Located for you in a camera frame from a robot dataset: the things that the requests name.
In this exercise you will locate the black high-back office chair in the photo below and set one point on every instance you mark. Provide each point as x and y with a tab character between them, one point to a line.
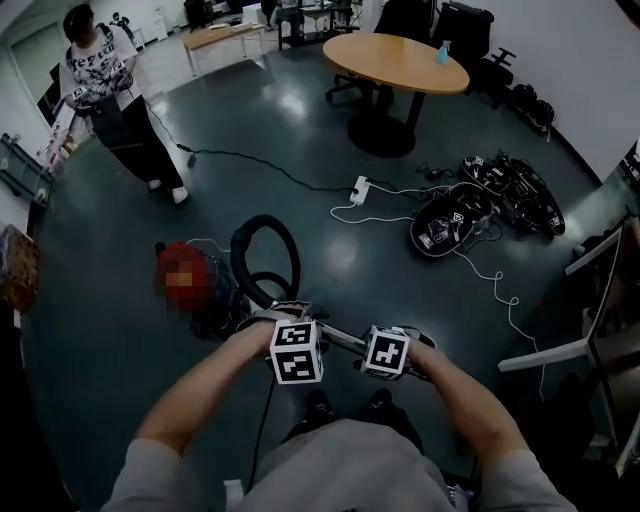
465	30

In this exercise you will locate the person's left hand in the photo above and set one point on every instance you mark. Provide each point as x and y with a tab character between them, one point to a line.
292	307

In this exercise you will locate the person's grey shirt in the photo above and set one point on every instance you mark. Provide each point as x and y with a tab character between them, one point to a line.
340	470

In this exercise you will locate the rectangular light wood table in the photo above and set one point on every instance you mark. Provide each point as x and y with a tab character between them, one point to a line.
220	35

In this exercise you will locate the black sneaker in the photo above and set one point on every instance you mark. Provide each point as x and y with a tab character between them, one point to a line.
315	410
380	405

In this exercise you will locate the pile of red white packets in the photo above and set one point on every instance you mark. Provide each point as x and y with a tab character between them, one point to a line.
57	142

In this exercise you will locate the red vacuum cleaner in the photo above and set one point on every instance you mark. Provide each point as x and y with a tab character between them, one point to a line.
185	280

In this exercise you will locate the person's left forearm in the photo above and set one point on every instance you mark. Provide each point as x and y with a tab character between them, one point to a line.
210	385

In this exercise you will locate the open black oval case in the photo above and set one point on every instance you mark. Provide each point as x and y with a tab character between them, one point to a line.
450	220

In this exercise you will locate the black swivel chair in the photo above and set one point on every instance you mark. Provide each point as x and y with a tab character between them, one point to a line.
340	87

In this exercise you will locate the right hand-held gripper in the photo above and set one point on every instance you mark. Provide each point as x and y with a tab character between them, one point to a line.
385	352

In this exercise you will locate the silver metal vacuum tube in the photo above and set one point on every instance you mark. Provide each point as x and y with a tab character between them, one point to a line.
345	339

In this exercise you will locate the brown box with clear bag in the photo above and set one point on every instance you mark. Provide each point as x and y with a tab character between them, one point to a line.
17	270

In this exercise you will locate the round wooden table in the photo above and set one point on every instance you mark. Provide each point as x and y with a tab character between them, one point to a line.
390	60

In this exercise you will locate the small black backpack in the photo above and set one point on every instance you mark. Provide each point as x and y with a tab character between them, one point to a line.
542	116
523	97

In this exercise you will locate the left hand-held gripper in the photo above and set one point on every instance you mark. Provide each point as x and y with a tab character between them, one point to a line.
297	352

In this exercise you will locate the grey folded hand cart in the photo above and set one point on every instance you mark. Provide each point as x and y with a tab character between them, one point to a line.
25	170

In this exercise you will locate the white power strip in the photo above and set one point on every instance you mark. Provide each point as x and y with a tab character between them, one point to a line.
360	190

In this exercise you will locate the person's right forearm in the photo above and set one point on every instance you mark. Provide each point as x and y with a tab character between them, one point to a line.
460	400

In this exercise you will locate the black armrest office chair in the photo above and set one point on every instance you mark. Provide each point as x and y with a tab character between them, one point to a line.
495	75

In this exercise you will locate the teal spray bottle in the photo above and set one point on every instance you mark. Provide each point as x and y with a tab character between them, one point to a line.
441	55

